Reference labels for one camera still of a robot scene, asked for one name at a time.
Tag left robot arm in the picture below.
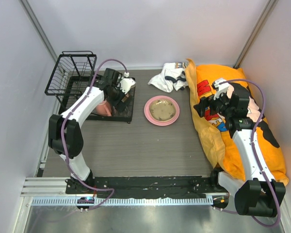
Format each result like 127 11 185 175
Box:
48 69 136 194

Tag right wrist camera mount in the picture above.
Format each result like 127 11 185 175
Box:
212 78 229 100

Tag orange cartoon pillow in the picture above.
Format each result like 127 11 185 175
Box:
185 59 289 185

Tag black wire dish rack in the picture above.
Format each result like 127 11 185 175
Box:
45 51 135 123

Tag white slotted cable duct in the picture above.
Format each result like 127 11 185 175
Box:
32 196 213 206

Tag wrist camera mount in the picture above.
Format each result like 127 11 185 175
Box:
118 78 136 95
212 78 229 100

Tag pink mug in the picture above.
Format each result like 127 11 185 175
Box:
95 101 112 117

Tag white printed t-shirt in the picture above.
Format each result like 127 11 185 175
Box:
148 62 188 93

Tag clear textured glass plate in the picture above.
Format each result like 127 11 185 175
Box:
150 100 177 121

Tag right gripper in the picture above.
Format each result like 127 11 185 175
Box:
194 88 234 118

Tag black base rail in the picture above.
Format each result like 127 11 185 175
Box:
65 176 224 199

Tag pink plate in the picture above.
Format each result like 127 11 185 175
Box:
144 96 180 126

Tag cream floral plate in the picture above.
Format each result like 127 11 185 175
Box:
148 99 178 122

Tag purple cable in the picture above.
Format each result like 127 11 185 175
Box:
60 58 129 211
218 79 282 228

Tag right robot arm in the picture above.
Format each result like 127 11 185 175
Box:
194 83 286 217

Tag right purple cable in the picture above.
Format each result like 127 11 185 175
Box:
218 79 282 228

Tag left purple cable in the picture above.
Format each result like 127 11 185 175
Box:
60 58 129 211

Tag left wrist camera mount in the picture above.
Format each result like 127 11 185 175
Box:
118 78 136 95

